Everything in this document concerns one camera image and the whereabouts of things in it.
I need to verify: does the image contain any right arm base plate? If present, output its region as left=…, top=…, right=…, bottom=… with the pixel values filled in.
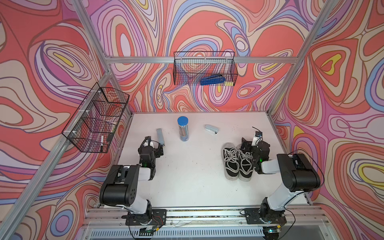
left=240, top=208, right=287, bottom=226

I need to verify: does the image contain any grey blue stapler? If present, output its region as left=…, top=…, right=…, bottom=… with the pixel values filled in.
left=205, top=125, right=219, bottom=135

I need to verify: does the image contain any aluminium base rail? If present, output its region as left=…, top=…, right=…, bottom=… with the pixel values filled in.
left=78, top=206, right=337, bottom=240

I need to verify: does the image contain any black wire basket left wall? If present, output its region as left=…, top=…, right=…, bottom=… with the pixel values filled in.
left=62, top=83, right=130, bottom=154

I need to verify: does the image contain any blue capped pencil tube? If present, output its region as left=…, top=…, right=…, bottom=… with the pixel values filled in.
left=177, top=116, right=189, bottom=142

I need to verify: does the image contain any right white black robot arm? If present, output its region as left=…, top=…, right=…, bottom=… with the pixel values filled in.
left=238, top=131, right=321, bottom=224

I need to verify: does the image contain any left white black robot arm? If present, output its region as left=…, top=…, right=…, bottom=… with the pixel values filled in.
left=99, top=136, right=164, bottom=226

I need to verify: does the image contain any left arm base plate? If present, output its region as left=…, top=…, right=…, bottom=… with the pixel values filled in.
left=122, top=209, right=167, bottom=227

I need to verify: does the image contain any grey remote control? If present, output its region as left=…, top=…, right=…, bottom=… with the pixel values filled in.
left=156, top=128, right=165, bottom=147

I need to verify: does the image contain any blue object in basket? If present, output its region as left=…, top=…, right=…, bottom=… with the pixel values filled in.
left=200, top=75, right=226, bottom=86

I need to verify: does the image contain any marker pen in basket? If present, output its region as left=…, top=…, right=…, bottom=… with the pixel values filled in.
left=100, top=135, right=104, bottom=153

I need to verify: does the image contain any black wire basket wall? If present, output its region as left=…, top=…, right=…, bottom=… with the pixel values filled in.
left=173, top=50, right=238, bottom=87
left=62, top=83, right=130, bottom=154

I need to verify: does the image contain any black wire basket back wall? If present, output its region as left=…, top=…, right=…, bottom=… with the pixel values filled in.
left=173, top=50, right=238, bottom=87

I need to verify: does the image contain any black white sneaker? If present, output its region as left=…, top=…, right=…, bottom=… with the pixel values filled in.
left=221, top=143, right=240, bottom=181
left=237, top=145, right=253, bottom=182

